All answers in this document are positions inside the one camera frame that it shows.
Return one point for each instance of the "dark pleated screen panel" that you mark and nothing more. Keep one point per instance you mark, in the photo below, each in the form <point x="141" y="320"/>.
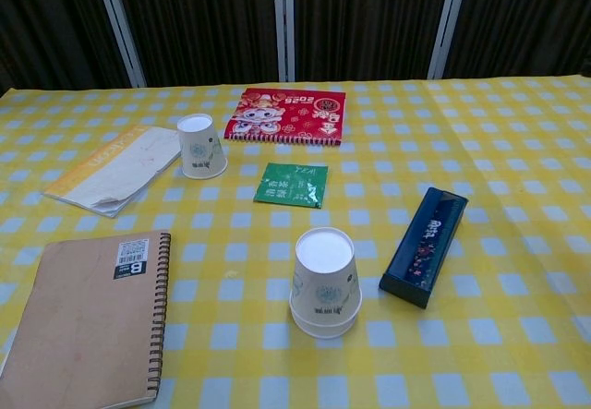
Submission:
<point x="531" y="16"/>
<point x="198" y="21"/>
<point x="369" y="21"/>
<point x="46" y="21"/>

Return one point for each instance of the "white paper cup green print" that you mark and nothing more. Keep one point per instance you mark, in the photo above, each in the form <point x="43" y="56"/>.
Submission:
<point x="325" y="280"/>
<point x="201" y="150"/>

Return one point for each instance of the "white screen frame post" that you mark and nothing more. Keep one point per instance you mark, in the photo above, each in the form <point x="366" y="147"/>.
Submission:
<point x="447" y="21"/>
<point x="120" y="30"/>
<point x="284" y="21"/>

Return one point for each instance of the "green tea packet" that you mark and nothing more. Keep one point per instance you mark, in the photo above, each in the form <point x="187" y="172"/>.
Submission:
<point x="286" y="185"/>

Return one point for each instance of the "white notepad yellow spine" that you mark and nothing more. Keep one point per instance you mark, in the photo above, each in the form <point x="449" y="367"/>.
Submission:
<point x="115" y="169"/>

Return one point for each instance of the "white cup black line mark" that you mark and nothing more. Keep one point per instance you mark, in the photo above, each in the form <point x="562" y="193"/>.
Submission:
<point x="325" y="333"/>

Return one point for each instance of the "dark blue oblong box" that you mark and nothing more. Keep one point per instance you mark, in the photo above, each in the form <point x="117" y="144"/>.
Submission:
<point x="425" y="247"/>

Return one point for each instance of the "yellow white checked tablecloth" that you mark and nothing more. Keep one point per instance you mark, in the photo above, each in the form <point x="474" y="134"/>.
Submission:
<point x="508" y="243"/>

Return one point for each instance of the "red spiral desk calendar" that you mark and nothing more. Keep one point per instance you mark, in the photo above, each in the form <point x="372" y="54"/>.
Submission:
<point x="295" y="113"/>

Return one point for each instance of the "brown kraft spiral notebook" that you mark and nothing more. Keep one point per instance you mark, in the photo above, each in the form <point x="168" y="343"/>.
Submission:
<point x="78" y="316"/>

